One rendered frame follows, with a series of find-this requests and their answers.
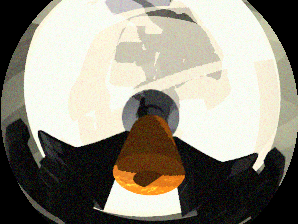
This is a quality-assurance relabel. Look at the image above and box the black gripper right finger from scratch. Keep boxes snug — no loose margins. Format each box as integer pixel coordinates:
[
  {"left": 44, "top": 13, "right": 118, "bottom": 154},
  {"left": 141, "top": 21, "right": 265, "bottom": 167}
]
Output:
[{"left": 173, "top": 136, "right": 258, "bottom": 217}]

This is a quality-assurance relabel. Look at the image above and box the orange knob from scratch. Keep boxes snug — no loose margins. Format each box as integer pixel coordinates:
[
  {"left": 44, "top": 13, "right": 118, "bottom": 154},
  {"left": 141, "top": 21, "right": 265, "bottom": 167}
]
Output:
[{"left": 113, "top": 115, "right": 185, "bottom": 196}]

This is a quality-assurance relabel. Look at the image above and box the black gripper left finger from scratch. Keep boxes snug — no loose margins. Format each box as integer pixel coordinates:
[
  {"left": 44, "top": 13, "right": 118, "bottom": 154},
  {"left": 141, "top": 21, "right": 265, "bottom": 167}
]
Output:
[{"left": 37, "top": 129, "right": 129, "bottom": 210}]

